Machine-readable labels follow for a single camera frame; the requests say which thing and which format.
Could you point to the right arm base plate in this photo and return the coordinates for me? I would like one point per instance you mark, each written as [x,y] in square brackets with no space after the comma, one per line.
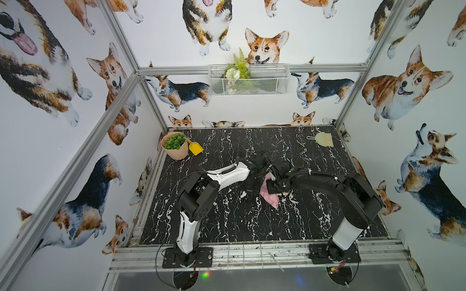
[331,254]

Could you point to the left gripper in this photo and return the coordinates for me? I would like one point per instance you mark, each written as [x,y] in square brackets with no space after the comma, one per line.
[265,164]

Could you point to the green fern white flower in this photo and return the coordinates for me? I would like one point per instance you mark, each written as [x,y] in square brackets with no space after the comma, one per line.
[237,74]

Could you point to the aluminium front rail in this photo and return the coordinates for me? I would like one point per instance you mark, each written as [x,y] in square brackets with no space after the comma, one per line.
[281,256]

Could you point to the beige hand brush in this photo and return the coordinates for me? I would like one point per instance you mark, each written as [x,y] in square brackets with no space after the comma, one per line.
[323,139]

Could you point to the white wire wall basket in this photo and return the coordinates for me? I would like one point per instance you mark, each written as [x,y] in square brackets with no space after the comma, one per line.
[265,80]

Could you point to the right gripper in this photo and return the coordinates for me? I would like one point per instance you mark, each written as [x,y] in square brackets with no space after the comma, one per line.
[270,190]

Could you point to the pink cloth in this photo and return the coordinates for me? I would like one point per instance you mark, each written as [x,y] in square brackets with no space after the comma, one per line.
[271,199]

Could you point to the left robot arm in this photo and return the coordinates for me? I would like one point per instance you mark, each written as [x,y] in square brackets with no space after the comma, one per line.
[196,198]

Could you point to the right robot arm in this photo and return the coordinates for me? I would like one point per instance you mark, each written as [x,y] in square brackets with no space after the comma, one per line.
[357,199]

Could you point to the yellow toy shovel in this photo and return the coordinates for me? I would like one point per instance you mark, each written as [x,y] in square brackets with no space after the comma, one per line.
[194,147]

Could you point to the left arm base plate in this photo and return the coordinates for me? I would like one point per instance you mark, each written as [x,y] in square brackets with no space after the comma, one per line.
[174,258]

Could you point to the terracotta pot green plant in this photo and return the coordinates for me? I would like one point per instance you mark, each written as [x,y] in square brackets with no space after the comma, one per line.
[175,145]

